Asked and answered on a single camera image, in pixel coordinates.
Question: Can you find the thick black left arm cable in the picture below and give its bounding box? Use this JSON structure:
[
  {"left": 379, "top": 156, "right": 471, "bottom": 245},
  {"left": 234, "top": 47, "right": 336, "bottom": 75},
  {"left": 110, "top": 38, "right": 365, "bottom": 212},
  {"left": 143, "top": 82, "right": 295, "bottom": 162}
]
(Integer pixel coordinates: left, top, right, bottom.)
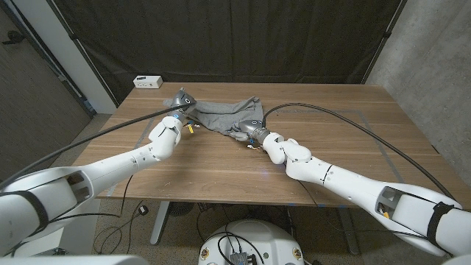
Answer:
[{"left": 0, "top": 102, "right": 196, "bottom": 191}]

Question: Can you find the thin black left arm wire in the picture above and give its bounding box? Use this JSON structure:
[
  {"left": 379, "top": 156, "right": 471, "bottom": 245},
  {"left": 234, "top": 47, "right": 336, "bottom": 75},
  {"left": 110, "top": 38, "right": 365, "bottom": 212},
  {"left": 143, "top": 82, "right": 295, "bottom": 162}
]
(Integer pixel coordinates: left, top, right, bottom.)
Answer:
[{"left": 51, "top": 175, "right": 134, "bottom": 224}]

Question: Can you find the white power strip box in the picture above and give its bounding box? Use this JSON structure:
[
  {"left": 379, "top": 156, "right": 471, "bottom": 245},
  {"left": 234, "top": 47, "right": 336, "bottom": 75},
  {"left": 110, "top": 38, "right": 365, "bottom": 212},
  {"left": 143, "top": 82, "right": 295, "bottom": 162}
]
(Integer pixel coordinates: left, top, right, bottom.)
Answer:
[{"left": 132, "top": 75, "right": 164, "bottom": 90}]

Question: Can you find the black round floor fan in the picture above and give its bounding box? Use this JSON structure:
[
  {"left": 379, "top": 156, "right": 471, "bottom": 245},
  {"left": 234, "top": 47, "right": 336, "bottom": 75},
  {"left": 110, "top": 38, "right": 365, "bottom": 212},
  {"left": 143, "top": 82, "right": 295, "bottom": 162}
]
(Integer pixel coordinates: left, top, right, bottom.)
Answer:
[{"left": 168, "top": 201, "right": 195, "bottom": 217}]

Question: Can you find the thin black arm wire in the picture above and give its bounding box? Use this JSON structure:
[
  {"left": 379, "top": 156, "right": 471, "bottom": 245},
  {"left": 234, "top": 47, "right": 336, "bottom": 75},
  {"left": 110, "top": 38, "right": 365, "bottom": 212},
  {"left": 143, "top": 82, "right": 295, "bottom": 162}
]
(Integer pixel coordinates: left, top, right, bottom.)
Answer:
[
  {"left": 51, "top": 175, "right": 134, "bottom": 224},
  {"left": 298, "top": 180, "right": 318, "bottom": 208}
]

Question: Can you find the grey tape rectangle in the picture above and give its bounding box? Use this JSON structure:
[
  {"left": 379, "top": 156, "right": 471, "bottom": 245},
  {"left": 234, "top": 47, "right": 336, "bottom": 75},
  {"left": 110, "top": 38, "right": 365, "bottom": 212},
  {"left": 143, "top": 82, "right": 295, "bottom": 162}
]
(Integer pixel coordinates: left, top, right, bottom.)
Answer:
[{"left": 106, "top": 108, "right": 420, "bottom": 209}]

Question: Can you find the grey table leg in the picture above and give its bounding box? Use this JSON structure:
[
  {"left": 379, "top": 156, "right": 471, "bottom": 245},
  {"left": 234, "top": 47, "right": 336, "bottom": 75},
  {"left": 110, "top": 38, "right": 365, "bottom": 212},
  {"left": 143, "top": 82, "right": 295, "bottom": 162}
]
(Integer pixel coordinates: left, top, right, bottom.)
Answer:
[{"left": 336, "top": 207, "right": 361, "bottom": 255}]

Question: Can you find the small grey electronics box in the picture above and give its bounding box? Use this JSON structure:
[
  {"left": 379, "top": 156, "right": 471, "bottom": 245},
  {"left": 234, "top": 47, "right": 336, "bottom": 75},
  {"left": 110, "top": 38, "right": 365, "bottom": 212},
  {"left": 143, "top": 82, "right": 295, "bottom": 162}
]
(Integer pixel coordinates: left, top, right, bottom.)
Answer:
[{"left": 230, "top": 252, "right": 258, "bottom": 265}]

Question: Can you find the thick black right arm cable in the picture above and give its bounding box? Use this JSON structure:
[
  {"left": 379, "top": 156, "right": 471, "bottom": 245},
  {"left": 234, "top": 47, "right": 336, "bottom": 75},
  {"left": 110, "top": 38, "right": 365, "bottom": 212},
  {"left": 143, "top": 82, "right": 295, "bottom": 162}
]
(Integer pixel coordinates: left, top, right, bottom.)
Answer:
[{"left": 261, "top": 102, "right": 457, "bottom": 202}]

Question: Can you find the black floor cable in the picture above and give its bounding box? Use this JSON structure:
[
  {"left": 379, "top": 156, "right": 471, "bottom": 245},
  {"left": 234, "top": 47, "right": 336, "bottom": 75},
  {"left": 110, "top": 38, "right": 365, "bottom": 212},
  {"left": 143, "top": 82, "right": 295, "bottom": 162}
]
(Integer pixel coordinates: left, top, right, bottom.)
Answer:
[{"left": 93, "top": 200, "right": 148, "bottom": 255}]

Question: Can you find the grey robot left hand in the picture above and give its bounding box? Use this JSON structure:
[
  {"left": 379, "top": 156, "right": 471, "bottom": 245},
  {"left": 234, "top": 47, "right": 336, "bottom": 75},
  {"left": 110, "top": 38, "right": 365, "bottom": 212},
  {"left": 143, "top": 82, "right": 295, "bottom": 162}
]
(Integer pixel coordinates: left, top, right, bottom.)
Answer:
[{"left": 169, "top": 87, "right": 198, "bottom": 124}]

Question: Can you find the black backdrop stand pole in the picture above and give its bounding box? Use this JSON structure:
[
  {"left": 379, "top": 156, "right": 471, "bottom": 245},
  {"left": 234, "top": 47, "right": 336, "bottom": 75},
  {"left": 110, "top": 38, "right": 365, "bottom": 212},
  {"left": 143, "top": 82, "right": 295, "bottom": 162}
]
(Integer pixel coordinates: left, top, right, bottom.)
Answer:
[
  {"left": 361, "top": 0, "right": 408, "bottom": 85},
  {"left": 46, "top": 0, "right": 121, "bottom": 108}
]

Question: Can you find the black door handle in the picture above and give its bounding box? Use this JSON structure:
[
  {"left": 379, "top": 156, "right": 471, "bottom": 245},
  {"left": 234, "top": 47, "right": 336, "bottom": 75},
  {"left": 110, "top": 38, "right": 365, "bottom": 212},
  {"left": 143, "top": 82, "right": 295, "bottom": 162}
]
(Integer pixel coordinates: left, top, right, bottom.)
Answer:
[{"left": 1, "top": 30, "right": 26, "bottom": 46}]

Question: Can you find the black torso cable loop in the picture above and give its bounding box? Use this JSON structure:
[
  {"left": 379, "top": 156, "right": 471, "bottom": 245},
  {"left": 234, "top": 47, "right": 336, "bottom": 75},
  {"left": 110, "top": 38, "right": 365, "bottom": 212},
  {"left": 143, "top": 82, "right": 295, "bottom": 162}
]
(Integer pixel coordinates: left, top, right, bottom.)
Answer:
[{"left": 216, "top": 231, "right": 266, "bottom": 265}]

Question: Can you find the white table leg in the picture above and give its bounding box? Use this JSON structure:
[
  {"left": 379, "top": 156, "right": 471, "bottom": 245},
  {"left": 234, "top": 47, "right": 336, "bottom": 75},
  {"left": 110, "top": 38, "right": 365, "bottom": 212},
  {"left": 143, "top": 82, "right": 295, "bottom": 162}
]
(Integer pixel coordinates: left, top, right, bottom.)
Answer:
[{"left": 149, "top": 200, "right": 171, "bottom": 246}]

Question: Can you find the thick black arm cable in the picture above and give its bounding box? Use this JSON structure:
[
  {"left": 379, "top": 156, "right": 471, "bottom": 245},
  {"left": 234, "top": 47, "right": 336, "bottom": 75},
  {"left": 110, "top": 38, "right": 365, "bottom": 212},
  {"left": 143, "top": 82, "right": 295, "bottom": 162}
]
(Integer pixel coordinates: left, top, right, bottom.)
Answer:
[
  {"left": 0, "top": 102, "right": 196, "bottom": 191},
  {"left": 261, "top": 102, "right": 457, "bottom": 202}
]

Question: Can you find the white robot torso base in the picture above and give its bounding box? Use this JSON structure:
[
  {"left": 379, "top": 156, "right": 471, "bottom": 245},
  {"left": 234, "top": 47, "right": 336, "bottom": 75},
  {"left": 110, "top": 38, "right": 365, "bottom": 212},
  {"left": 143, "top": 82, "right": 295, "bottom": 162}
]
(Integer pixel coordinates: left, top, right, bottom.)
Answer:
[{"left": 197, "top": 219, "right": 305, "bottom": 265}]

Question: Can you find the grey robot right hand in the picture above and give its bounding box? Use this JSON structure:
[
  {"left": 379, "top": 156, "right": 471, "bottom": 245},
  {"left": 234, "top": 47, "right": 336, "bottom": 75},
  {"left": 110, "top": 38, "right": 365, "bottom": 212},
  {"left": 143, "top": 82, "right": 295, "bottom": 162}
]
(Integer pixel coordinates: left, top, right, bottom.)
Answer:
[{"left": 228, "top": 119, "right": 273, "bottom": 145}]

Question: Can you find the thin black right arm wire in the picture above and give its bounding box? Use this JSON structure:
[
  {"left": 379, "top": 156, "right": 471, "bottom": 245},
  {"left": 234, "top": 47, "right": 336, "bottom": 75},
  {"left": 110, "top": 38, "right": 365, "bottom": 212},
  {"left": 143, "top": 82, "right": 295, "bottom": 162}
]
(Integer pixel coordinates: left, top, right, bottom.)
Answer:
[{"left": 298, "top": 180, "right": 318, "bottom": 208}]

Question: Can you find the white robot chest rim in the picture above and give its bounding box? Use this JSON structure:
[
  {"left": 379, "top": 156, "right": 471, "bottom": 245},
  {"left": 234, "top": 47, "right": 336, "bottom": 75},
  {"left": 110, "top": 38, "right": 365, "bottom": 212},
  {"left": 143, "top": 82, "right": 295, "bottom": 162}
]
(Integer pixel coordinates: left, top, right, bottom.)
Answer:
[{"left": 0, "top": 255, "right": 150, "bottom": 265}]

